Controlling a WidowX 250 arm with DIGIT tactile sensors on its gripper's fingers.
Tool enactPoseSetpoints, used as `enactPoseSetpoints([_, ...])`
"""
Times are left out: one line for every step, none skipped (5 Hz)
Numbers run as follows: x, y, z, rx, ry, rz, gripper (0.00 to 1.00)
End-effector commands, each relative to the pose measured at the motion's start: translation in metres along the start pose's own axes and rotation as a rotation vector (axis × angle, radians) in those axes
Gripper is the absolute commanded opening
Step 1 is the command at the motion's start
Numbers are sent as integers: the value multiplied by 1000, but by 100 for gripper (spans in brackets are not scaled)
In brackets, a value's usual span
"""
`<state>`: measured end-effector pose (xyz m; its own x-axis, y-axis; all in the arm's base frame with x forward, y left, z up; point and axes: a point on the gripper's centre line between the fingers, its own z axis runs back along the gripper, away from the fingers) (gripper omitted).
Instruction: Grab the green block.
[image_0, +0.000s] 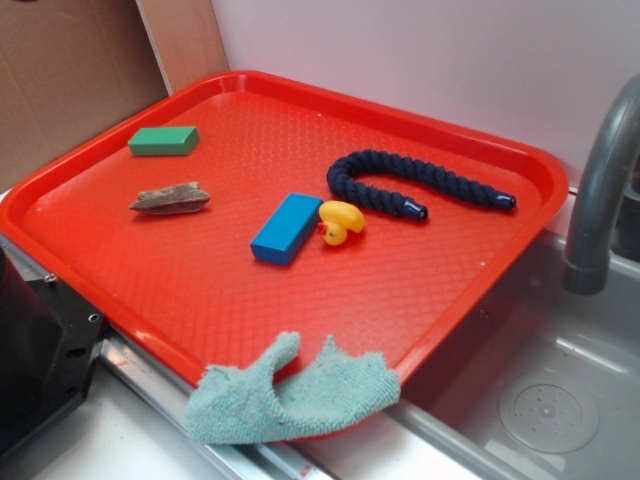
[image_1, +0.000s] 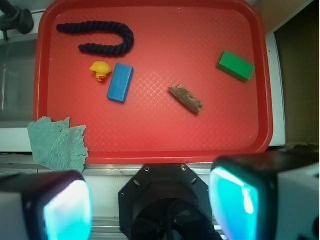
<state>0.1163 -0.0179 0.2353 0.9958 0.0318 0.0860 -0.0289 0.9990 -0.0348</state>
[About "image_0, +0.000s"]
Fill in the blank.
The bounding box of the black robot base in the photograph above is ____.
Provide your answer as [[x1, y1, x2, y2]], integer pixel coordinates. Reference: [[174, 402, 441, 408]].
[[1, 252, 105, 460]]

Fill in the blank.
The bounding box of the blue rectangular block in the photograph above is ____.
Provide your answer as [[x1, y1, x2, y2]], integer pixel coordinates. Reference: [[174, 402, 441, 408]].
[[250, 193, 323, 266]]

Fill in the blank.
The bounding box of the green rectangular block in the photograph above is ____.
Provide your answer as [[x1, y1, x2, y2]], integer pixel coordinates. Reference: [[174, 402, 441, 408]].
[[128, 126, 200, 156]]

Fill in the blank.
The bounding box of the yellow rubber duck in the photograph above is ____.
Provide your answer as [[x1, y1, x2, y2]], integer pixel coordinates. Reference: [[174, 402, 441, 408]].
[[317, 200, 366, 246]]

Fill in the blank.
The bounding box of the red plastic tray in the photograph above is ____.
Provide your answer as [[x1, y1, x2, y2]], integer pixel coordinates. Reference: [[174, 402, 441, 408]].
[[0, 70, 571, 442]]

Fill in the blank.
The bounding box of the brown wood piece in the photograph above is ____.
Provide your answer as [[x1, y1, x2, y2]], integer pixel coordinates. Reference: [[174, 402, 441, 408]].
[[129, 181, 211, 215]]

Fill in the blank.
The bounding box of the teal microfiber cloth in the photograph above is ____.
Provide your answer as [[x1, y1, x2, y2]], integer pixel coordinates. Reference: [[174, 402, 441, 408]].
[[185, 332, 401, 445]]

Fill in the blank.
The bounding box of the grey toy sink basin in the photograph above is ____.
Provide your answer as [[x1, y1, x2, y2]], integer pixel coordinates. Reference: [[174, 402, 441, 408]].
[[302, 208, 639, 479]]

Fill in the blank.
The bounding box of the grey faucet spout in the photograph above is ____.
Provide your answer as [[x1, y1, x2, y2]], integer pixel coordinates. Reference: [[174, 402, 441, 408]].
[[562, 76, 639, 295]]

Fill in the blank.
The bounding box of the brown cardboard panel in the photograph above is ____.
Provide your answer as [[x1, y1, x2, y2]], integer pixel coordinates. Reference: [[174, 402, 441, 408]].
[[1, 1, 228, 191]]

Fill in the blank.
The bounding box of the dark blue rope piece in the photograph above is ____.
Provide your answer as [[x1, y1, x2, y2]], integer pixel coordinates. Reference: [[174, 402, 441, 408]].
[[326, 148, 518, 222]]

